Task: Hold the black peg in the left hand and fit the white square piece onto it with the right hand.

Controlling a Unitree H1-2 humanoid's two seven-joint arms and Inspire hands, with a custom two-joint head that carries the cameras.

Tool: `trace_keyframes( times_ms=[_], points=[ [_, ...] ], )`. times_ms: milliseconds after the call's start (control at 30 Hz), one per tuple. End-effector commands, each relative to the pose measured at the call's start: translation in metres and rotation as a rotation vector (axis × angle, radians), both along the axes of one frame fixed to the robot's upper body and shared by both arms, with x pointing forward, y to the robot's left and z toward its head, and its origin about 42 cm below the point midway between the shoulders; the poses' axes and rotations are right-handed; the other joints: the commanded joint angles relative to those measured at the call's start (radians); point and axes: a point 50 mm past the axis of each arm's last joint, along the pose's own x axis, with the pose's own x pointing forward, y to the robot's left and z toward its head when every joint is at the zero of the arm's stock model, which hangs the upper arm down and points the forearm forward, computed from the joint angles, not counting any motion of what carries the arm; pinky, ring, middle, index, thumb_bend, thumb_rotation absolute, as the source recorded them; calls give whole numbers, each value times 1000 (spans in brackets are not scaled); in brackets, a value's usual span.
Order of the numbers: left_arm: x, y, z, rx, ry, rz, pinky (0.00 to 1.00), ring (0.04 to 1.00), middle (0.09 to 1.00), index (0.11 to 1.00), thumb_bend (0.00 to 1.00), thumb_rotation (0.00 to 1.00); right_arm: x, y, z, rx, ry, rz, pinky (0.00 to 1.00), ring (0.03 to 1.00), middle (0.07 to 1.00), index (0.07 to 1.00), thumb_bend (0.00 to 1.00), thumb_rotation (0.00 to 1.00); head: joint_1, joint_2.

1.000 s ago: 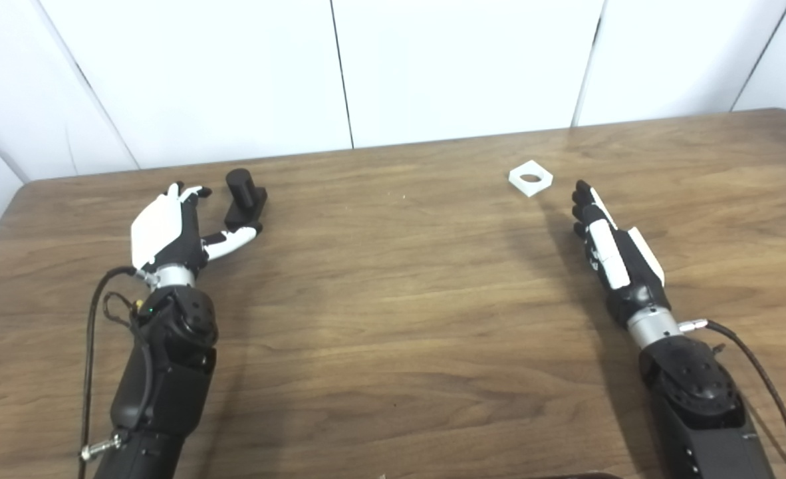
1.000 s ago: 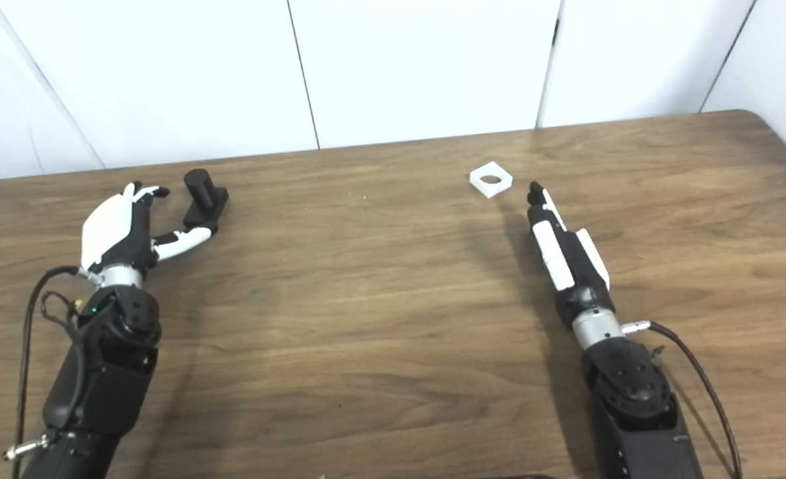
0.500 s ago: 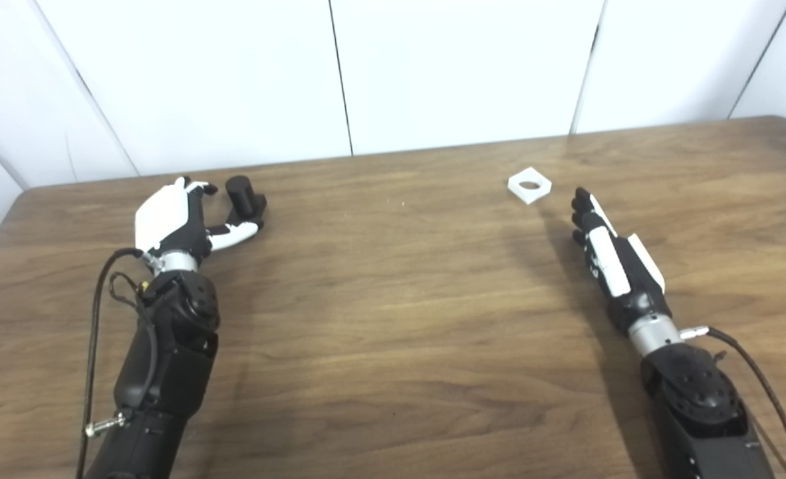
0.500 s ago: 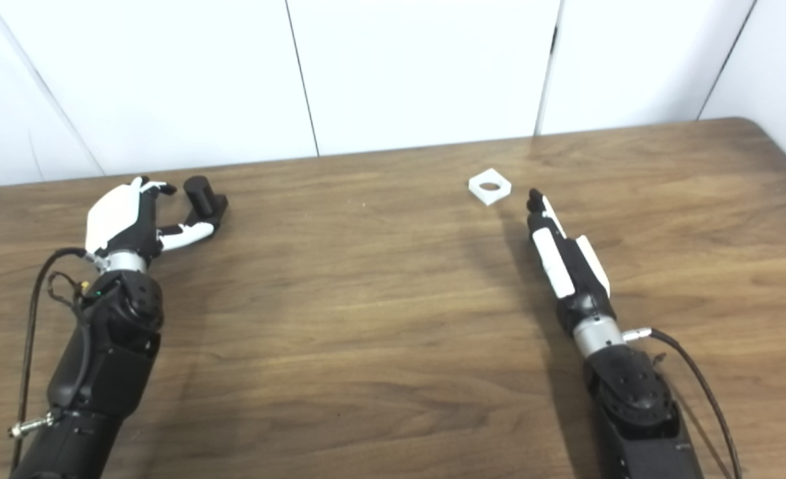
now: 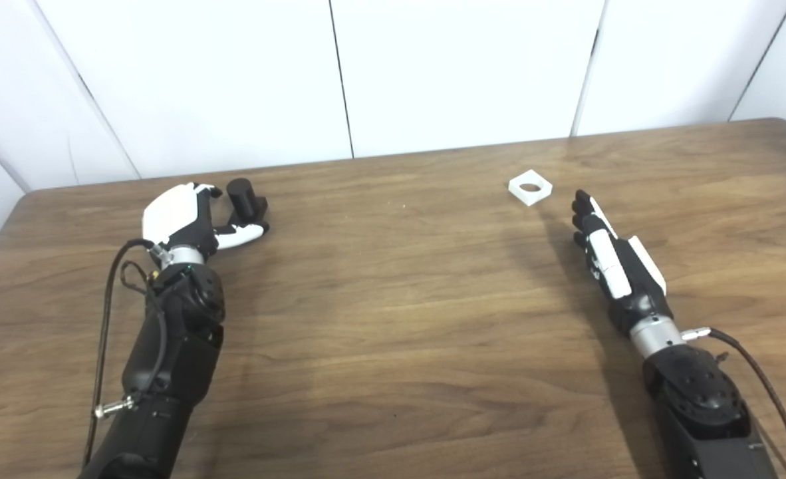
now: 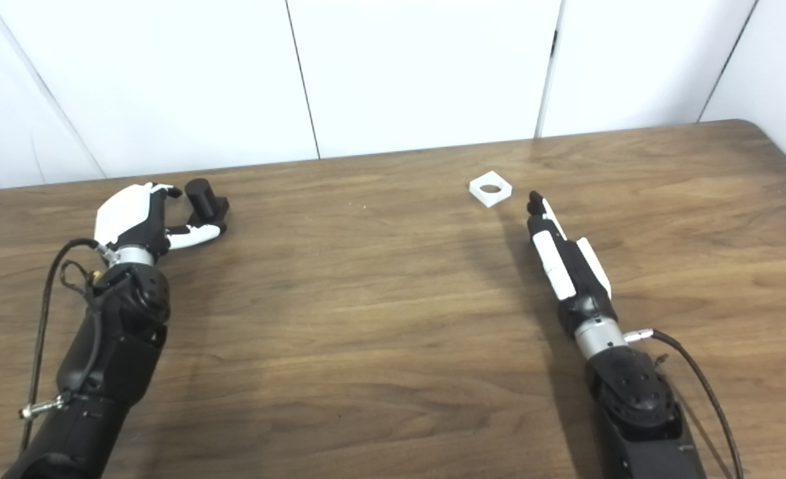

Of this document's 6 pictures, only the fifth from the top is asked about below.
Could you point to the white and black right hand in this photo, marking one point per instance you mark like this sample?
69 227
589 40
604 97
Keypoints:
636 286

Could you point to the white and black left hand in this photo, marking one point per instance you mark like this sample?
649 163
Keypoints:
177 213

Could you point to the black peg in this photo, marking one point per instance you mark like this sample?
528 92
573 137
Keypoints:
241 196

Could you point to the white square piece with hole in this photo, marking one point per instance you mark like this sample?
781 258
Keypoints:
539 196

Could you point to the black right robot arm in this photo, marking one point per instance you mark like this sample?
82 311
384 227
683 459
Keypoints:
705 399

